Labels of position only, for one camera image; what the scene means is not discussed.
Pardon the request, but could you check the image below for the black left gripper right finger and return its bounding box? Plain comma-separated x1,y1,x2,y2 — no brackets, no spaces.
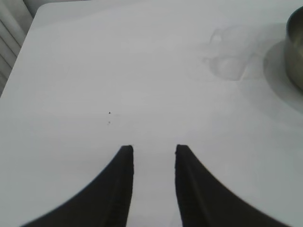
174,144,292,227

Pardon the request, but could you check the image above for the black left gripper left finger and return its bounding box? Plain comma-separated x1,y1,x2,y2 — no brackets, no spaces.
22,144,134,227

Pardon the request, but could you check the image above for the translucent plastic measuring cup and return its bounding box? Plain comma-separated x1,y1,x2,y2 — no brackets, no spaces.
203,27,251,82

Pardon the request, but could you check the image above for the stainless steel mixing bowl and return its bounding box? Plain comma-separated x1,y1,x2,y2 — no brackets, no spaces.
285,6,303,92

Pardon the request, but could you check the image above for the white slatted panel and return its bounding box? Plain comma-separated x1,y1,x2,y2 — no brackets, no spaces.
0,0,34,96

